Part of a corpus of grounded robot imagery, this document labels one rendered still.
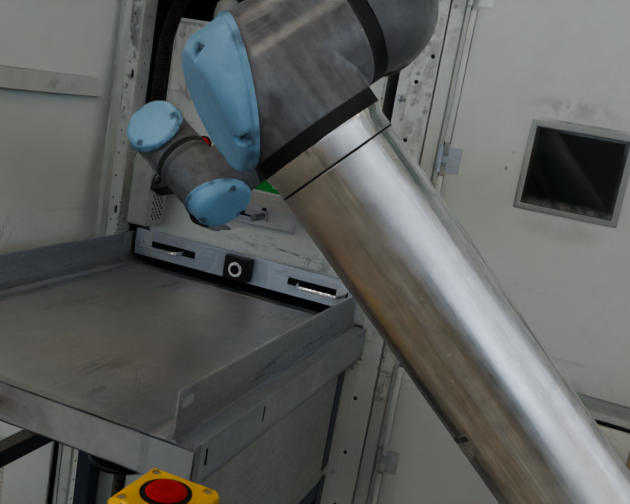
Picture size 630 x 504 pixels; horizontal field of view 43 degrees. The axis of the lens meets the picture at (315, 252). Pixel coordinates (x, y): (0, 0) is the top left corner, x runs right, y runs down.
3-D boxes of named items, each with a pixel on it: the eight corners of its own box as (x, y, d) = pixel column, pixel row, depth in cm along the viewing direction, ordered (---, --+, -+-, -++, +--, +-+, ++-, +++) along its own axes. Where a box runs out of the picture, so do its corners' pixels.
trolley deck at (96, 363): (189, 493, 98) (196, 448, 97) (-170, 355, 119) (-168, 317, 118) (361, 356, 161) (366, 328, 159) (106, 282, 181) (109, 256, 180)
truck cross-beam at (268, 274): (354, 312, 163) (359, 284, 162) (133, 252, 181) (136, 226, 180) (362, 308, 168) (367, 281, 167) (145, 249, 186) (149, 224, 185)
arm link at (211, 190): (259, 166, 117) (211, 116, 122) (195, 211, 114) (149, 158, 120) (268, 200, 125) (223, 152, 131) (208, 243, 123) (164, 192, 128)
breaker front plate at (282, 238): (346, 288, 164) (389, 52, 154) (146, 236, 180) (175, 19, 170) (348, 287, 165) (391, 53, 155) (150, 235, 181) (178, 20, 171)
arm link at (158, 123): (144, 161, 119) (109, 121, 124) (176, 197, 131) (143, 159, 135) (192, 121, 120) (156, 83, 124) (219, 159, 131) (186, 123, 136)
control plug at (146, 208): (145, 227, 168) (155, 144, 164) (125, 222, 169) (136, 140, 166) (165, 223, 175) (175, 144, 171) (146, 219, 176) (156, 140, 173)
